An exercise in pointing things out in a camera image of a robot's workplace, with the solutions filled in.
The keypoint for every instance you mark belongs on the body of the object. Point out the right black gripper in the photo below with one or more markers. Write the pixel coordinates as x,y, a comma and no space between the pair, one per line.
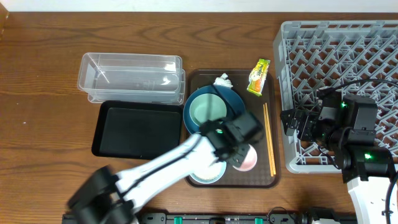
309,118

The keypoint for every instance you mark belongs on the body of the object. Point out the right wooden chopstick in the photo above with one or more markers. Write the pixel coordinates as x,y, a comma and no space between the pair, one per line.
272,146

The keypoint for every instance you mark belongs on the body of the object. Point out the white bowl light blue rim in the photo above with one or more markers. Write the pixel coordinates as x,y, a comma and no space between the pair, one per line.
209,174

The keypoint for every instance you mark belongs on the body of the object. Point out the pink and white cup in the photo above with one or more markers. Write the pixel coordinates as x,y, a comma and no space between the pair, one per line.
249,162

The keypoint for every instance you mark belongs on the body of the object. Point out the grey dishwasher rack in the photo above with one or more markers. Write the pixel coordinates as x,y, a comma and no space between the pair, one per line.
309,55

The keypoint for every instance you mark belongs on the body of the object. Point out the dark blue plate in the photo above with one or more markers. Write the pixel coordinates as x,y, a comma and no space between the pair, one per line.
228,94

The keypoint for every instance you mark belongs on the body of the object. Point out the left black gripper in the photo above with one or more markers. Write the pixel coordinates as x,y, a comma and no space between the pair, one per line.
239,162

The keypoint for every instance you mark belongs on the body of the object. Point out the clear plastic bin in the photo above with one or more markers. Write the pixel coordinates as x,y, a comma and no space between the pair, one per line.
144,78

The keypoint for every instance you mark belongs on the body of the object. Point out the mint green bowl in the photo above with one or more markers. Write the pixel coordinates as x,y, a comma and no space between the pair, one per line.
206,107

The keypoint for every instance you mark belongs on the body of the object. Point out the brown serving tray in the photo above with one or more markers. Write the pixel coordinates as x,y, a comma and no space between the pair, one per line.
260,176

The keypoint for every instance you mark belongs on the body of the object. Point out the black rectangular tray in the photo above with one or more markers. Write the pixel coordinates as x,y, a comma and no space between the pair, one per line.
136,130

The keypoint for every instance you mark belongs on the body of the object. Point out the wooden chopstick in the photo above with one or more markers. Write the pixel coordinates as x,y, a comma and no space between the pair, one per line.
269,139
272,146

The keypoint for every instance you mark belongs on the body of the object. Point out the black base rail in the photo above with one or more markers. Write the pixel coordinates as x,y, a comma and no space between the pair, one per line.
162,218

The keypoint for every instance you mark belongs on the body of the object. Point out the left wooden chopstick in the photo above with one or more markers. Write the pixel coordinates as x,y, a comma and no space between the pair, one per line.
269,139

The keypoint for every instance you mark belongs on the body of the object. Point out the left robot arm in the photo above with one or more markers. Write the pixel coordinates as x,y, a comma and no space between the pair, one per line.
116,198

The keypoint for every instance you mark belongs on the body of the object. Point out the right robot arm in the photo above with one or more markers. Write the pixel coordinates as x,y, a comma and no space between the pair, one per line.
345,125

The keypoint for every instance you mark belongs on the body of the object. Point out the crumpled white tissue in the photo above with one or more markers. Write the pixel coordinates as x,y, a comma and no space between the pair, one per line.
223,80

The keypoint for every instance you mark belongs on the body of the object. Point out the green orange snack wrapper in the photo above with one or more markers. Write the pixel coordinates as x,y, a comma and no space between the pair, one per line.
257,77

